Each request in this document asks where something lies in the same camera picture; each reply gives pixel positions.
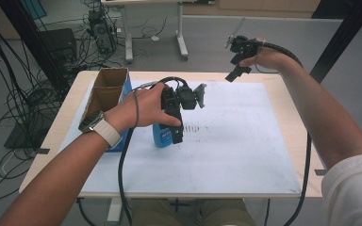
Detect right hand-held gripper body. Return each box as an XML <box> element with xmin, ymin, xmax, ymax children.
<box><xmin>224</xmin><ymin>17</ymin><xmax>264</xmax><ymax>62</ymax></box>

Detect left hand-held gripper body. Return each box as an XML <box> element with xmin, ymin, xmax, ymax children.
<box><xmin>160</xmin><ymin>82</ymin><xmax>207</xmax><ymax>126</ymax></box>

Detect blue plastic bottle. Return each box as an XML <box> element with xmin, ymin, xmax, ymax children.
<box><xmin>152</xmin><ymin>122</ymin><xmax>174</xmax><ymax>149</ymax></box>

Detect blue cardboard box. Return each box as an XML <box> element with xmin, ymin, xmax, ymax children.
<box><xmin>78</xmin><ymin>67</ymin><xmax>133</xmax><ymax>153</ymax></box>

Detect person's right hand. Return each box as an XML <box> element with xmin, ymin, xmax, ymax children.
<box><xmin>239</xmin><ymin>45</ymin><xmax>293</xmax><ymax>72</ymax></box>

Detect person's left hand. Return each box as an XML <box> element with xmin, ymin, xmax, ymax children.
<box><xmin>104</xmin><ymin>82</ymin><xmax>184</xmax><ymax>135</ymax></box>

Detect wooden table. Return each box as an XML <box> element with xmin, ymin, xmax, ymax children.
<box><xmin>18</xmin><ymin>70</ymin><xmax>325</xmax><ymax>226</ymax></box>

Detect wooden cabinet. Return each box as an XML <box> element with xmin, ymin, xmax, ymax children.
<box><xmin>182</xmin><ymin>0</ymin><xmax>322</xmax><ymax>19</ymax></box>

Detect white table mat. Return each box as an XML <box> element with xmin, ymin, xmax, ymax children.
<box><xmin>58</xmin><ymin>79</ymin><xmax>302</xmax><ymax>195</ymax></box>

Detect white background desk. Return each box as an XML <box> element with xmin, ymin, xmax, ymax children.
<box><xmin>102</xmin><ymin>0</ymin><xmax>190</xmax><ymax>62</ymax></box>

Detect person's khaki trousers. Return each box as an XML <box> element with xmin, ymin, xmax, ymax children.
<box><xmin>131</xmin><ymin>198</ymin><xmax>257</xmax><ymax>226</ymax></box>

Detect black computer tower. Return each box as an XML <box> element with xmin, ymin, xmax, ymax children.
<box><xmin>88</xmin><ymin>8</ymin><xmax>117</xmax><ymax>55</ymax></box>

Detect black equipment case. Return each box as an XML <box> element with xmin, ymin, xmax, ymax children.
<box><xmin>39</xmin><ymin>27</ymin><xmax>78</xmax><ymax>65</ymax></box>

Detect black floor plate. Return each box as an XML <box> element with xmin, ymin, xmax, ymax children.
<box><xmin>3</xmin><ymin>116</ymin><xmax>56</xmax><ymax>150</ymax></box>

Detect person's white sleeve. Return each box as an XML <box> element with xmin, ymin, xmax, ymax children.
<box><xmin>321</xmin><ymin>153</ymin><xmax>362</xmax><ymax>226</ymax></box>

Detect wristwatch with white strap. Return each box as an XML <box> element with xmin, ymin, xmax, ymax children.
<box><xmin>78</xmin><ymin>110</ymin><xmax>123</xmax><ymax>149</ymax></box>

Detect black metal post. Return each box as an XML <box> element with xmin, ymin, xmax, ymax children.
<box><xmin>309</xmin><ymin>0</ymin><xmax>362</xmax><ymax>84</ymax></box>
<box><xmin>0</xmin><ymin>0</ymin><xmax>71</xmax><ymax>92</ymax></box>

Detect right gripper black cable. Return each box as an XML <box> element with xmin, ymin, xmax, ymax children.
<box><xmin>257</xmin><ymin>40</ymin><xmax>312</xmax><ymax>226</ymax></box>

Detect tangle of black floor cables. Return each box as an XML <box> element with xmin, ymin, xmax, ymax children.
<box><xmin>0</xmin><ymin>6</ymin><xmax>88</xmax><ymax>202</ymax></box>

